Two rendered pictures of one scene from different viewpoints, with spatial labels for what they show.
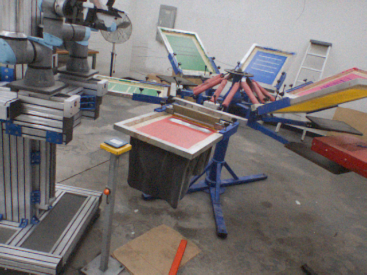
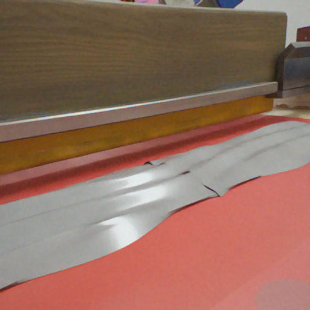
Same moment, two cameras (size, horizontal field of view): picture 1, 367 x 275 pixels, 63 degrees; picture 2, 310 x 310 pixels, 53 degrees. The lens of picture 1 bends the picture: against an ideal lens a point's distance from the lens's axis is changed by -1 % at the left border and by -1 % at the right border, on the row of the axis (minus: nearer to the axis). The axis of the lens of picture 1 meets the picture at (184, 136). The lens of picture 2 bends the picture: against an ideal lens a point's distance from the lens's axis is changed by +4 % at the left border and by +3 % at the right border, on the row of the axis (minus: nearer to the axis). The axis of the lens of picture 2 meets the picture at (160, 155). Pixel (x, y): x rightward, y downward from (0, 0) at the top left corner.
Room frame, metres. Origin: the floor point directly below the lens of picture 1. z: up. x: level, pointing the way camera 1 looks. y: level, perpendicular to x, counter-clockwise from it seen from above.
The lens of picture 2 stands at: (2.13, 0.13, 1.02)
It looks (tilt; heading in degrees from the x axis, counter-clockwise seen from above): 17 degrees down; 299
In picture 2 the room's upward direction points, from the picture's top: 4 degrees counter-clockwise
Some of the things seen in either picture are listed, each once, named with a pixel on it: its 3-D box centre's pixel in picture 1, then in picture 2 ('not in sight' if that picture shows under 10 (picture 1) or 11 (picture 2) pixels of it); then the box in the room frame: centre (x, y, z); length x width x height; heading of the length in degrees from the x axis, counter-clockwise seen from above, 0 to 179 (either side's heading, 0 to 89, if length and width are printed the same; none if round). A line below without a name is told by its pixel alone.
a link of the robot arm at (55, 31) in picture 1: (56, 31); not in sight; (1.30, 0.61, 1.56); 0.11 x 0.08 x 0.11; 154
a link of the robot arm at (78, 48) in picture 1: (78, 44); not in sight; (2.02, 0.79, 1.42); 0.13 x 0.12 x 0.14; 65
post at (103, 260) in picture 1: (109, 212); not in sight; (1.61, 0.38, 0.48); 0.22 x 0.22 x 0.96; 65
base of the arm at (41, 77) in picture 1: (39, 73); not in sight; (1.52, 0.79, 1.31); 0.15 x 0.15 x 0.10
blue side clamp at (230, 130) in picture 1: (228, 130); not in sight; (2.18, -0.32, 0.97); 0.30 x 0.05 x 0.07; 155
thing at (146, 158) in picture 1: (153, 169); not in sight; (1.81, 0.16, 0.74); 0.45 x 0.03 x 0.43; 65
